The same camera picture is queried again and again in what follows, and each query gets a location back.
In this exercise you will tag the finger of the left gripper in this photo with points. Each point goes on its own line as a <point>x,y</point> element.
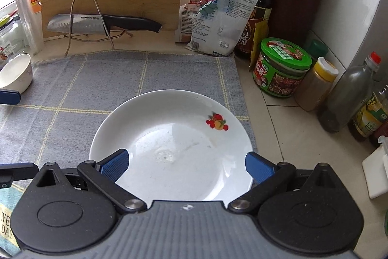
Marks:
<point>16,172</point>

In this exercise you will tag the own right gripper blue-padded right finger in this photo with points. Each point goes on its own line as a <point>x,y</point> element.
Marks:
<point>271,179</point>

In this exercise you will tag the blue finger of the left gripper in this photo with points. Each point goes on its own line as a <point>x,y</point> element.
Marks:
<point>9,97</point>

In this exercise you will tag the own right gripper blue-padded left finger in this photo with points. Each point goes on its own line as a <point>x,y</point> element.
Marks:
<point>101,178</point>

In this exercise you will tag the plain white bowl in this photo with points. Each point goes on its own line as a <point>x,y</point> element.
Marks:
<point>17,74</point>

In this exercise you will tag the grey teal kitchen towel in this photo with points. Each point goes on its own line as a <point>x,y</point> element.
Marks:
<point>69,98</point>

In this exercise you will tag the glass jar green lid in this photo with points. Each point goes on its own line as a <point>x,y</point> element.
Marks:
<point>13,41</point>

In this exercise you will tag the yellow lid spice jar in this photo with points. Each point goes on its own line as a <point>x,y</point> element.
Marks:
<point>316,85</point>

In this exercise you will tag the white container at right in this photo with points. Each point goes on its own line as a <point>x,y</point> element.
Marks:
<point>375,170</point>

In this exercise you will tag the green lid sauce jar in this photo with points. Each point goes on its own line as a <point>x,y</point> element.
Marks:
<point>280,67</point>

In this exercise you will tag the grey bottle red cap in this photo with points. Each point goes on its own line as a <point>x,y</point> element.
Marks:
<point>348,95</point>

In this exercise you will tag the yellow label oil bottle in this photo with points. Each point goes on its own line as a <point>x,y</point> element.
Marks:
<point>370,116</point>

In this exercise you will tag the clear plastic cup stack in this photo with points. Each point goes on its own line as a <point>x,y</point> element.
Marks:
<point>31,25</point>

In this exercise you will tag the dark soy sauce bottle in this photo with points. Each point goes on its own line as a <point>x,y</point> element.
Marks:
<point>260,14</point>

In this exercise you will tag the dark green lid jar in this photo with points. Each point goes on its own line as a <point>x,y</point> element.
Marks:
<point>316,49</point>

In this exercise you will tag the white blue plastic bag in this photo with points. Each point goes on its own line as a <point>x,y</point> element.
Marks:
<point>218,26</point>

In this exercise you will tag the red white package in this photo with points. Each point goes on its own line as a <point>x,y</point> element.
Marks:
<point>187,11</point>

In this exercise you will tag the kitchen knife black handle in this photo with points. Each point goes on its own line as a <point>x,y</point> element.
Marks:
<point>60,23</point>

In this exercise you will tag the metal wire rack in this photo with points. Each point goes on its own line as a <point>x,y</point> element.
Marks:
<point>95,25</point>

